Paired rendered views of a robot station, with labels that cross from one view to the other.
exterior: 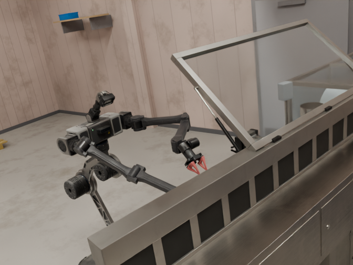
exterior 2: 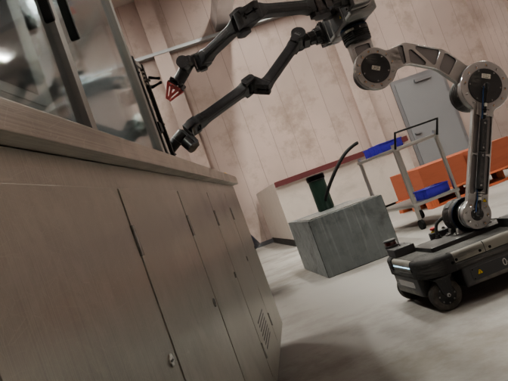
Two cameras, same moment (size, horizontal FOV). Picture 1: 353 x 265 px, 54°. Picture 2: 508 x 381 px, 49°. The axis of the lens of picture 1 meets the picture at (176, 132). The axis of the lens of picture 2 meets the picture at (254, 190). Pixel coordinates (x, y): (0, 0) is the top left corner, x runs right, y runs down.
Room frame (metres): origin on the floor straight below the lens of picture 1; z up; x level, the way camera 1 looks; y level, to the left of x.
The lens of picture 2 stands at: (3.67, -1.92, 0.70)
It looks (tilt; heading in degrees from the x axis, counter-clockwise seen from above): 2 degrees up; 132
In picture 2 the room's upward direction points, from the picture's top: 20 degrees counter-clockwise
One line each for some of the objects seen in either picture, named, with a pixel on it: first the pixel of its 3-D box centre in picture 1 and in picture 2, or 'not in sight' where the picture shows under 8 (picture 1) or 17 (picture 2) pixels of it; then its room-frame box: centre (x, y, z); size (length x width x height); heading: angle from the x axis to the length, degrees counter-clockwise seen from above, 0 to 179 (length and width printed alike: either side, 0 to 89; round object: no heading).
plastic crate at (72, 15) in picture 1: (68, 16); not in sight; (7.44, 1.78, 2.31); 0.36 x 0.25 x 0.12; 48
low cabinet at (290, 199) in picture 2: not in sight; (332, 195); (-1.72, 5.94, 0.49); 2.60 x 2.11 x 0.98; 138
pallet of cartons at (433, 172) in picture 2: not in sight; (453, 175); (0.71, 5.10, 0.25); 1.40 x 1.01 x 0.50; 48
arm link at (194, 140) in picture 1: (186, 144); (191, 62); (1.90, -0.04, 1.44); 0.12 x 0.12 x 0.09; 36
